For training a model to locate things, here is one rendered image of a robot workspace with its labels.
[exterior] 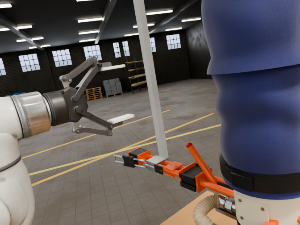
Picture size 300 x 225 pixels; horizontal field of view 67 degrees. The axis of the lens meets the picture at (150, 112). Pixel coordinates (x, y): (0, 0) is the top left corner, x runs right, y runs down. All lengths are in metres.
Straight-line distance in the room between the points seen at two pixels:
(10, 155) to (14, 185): 0.06
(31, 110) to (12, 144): 0.07
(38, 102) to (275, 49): 0.46
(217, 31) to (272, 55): 0.12
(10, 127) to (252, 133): 0.48
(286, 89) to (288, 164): 0.15
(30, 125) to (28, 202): 0.16
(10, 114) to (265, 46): 0.49
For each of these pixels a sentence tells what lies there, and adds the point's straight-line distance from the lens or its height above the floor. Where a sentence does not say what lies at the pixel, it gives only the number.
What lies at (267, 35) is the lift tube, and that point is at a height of 1.66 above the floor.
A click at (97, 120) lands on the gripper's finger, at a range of 0.57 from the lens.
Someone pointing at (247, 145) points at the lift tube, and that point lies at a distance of 0.54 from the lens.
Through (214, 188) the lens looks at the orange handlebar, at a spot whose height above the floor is 1.24.
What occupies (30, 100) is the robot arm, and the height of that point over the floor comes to 1.61.
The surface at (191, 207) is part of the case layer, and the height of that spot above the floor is 0.54.
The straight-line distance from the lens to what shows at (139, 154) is 1.05.
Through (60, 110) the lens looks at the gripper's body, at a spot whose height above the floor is 1.58.
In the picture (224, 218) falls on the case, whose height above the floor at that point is 0.94.
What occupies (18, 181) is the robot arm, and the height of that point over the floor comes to 1.47.
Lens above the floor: 1.64
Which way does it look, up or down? 11 degrees down
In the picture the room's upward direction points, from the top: 10 degrees counter-clockwise
